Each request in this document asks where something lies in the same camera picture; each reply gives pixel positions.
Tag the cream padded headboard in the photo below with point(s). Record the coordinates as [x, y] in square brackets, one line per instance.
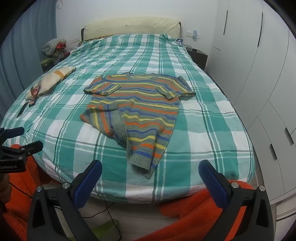
[131, 26]

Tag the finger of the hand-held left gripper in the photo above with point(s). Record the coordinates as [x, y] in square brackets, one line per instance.
[30, 148]
[12, 132]

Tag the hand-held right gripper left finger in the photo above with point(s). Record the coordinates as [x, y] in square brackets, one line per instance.
[89, 183]

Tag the white wardrobe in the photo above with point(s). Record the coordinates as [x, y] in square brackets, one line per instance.
[254, 69]

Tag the black remote control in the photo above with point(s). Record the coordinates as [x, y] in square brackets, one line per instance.
[22, 110]

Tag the blue-grey curtain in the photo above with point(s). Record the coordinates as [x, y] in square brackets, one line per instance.
[23, 58]

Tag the striped knit sweater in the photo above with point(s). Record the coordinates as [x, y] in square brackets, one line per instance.
[143, 111]

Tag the beige patchwork pillow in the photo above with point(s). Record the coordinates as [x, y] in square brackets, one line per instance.
[50, 78]

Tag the blue patterned cloth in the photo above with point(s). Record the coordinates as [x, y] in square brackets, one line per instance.
[180, 41]

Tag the green plaid bedspread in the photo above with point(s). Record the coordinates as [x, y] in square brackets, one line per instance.
[203, 129]

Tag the orange fleece clothing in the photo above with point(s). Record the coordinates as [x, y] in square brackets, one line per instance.
[196, 215]

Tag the dark wooden nightstand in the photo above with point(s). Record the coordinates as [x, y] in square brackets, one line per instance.
[198, 58]

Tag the smartphone with red screen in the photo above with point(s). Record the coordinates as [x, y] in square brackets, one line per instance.
[34, 96]

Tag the green box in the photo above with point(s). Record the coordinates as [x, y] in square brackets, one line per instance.
[106, 229]

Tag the grey knitted cloth bundle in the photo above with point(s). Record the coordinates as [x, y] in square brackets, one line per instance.
[53, 45]

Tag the pile of colourful clothes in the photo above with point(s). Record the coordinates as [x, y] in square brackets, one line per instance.
[57, 54]

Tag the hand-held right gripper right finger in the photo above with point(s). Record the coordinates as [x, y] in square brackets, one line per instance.
[212, 183]

